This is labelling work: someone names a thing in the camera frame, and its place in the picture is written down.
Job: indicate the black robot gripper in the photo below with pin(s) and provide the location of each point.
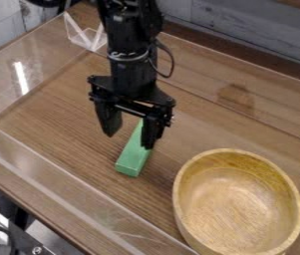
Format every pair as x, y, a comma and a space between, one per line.
128, 91

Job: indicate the black metal table frame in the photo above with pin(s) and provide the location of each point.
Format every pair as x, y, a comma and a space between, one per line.
24, 236

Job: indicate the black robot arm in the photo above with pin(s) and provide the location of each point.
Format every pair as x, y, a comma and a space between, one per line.
132, 23

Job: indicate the brown wooden bowl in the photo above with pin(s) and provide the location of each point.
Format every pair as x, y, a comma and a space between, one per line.
235, 204

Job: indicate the green rectangular block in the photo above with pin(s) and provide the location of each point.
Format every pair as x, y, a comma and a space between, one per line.
134, 155

